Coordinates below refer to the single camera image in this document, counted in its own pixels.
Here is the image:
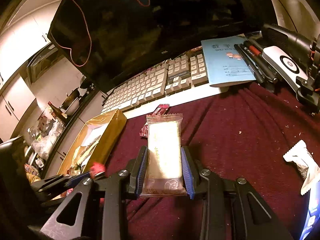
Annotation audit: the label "dark red tablecloth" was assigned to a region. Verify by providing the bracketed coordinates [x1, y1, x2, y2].
[100, 81, 320, 240]

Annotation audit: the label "white base kitchen cabinets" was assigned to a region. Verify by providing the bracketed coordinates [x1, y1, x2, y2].
[45, 90, 108, 178]

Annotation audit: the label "white wall cabinet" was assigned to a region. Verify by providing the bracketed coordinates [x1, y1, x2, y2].
[0, 75, 38, 140]
[0, 1, 63, 85]

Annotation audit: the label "blue notebook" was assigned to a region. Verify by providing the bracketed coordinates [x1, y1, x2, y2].
[201, 36, 258, 88]

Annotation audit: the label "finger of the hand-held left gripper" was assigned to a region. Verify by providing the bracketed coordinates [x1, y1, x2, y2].
[35, 179, 87, 202]
[31, 170, 94, 193]

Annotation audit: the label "dark red stick snack packet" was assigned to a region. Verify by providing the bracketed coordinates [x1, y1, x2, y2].
[152, 104, 171, 117]

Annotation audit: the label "yellow brown snack packet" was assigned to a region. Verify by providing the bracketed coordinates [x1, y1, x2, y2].
[139, 113, 187, 197]

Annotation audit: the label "beige grey keyboard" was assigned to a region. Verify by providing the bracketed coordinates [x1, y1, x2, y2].
[101, 51, 209, 114]

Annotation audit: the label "white bowl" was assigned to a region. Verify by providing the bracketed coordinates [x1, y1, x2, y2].
[65, 101, 80, 115]

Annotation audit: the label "steel range hood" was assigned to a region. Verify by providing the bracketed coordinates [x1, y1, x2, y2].
[26, 44, 65, 83]

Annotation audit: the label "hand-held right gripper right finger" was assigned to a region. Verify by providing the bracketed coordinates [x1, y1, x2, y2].
[180, 145, 294, 240]

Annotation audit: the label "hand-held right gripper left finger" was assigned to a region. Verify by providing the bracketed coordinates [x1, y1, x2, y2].
[40, 145, 150, 240]

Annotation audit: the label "dark cooking pot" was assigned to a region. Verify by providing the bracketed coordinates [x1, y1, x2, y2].
[61, 88, 80, 107]

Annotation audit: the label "dark glass bottle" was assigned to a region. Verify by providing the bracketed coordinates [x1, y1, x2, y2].
[47, 101, 67, 120]

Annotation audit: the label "cluster of condiment packets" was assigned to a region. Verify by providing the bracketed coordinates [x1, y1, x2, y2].
[24, 112, 58, 175]

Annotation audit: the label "smartphone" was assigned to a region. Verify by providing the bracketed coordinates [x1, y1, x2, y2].
[299, 187, 320, 240]

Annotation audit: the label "red black pen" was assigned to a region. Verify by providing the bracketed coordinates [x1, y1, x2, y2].
[246, 39, 269, 60]

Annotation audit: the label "gold cardboard box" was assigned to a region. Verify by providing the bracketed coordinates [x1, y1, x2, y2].
[56, 109, 127, 180]

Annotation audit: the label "black monitor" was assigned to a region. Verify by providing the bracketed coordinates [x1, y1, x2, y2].
[47, 0, 275, 93]

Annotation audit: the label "steel wok with lid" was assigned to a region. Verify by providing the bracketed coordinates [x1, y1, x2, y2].
[80, 76, 97, 90]

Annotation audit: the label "pile of clear plastic bags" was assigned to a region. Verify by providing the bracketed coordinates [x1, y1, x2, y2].
[31, 120, 65, 160]

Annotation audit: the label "small red snack packet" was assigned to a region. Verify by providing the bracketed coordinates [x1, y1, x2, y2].
[89, 162, 106, 180]

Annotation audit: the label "torn white snack wrapper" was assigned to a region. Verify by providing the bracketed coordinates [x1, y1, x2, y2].
[283, 140, 320, 195]

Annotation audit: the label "gold green snack packet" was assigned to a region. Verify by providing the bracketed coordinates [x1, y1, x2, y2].
[72, 135, 102, 167]

